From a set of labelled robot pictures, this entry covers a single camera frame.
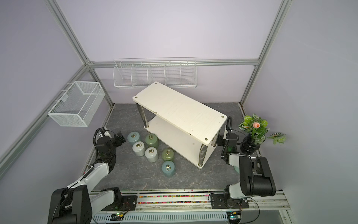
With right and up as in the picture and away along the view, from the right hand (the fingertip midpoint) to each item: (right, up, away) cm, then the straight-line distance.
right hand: (225, 133), depth 94 cm
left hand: (-72, 0, -8) cm, 72 cm away
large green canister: (-38, -11, -11) cm, 41 cm away
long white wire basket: (-57, +43, +3) cm, 71 cm away
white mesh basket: (-93, +18, -11) cm, 95 cm away
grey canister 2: (-48, -11, -10) cm, 51 cm away
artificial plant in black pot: (+11, +5, -20) cm, 23 cm away
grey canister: (-57, -9, -7) cm, 58 cm away
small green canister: (-49, -4, -5) cm, 50 cm away
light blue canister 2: (-37, -18, -17) cm, 44 cm away
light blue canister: (-62, -1, -4) cm, 62 cm away
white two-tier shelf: (-26, +7, -30) cm, 41 cm away
